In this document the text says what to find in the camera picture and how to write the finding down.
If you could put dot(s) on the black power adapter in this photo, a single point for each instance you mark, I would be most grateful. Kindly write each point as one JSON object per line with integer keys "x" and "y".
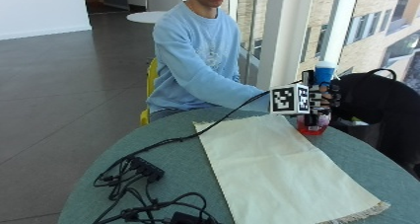
{"x": 188, "y": 218}

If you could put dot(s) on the white marker cube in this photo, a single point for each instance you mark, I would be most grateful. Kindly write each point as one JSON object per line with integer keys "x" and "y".
{"x": 289, "y": 100}

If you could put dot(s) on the white round table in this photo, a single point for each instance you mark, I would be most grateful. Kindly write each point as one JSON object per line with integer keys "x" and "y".
{"x": 147, "y": 16}

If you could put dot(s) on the black usb hub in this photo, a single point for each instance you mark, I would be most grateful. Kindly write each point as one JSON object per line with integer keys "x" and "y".
{"x": 147, "y": 169}

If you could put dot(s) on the cream cloth mat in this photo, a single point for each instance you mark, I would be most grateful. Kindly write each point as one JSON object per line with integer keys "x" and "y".
{"x": 280, "y": 171}

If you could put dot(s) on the the person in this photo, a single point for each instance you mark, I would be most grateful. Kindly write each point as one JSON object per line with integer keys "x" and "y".
{"x": 199, "y": 56}

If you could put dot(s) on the yellow chair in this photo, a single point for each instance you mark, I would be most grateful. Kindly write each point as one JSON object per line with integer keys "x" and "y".
{"x": 151, "y": 92}

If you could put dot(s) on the black bag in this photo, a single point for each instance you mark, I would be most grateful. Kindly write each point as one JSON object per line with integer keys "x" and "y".
{"x": 381, "y": 109}

